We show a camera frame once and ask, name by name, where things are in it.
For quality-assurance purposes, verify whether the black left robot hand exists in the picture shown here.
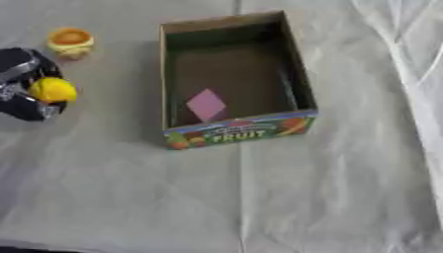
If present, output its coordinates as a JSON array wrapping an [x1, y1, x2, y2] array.
[[0, 46, 69, 123]]

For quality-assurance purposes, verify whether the yellow toy lemon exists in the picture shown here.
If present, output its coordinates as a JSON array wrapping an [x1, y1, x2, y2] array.
[[28, 77, 80, 104]]

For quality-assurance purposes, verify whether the open cardboard box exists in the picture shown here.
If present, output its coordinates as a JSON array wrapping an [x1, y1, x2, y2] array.
[[157, 10, 320, 151]]

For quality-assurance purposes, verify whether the orange and cream toy cup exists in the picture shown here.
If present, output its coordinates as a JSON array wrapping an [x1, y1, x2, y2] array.
[[46, 27, 96, 61]]

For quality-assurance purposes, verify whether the pink diamond-shaped block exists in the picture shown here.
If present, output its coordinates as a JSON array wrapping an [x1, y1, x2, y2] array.
[[185, 88, 228, 124]]

